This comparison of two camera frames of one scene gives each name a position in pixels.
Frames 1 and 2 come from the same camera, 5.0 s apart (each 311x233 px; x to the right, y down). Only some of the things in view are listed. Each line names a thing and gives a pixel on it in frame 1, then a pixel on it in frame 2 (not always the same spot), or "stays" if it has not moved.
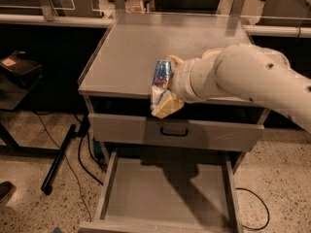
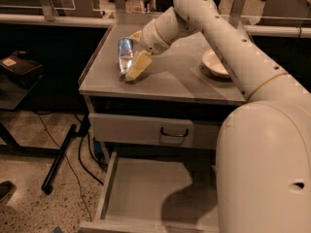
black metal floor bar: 60,154 stays
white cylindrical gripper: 182,81 → 152,37
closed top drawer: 229,130 stays
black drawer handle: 174,134 stays
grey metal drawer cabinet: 177,173 stays
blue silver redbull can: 161,82 → 125,50
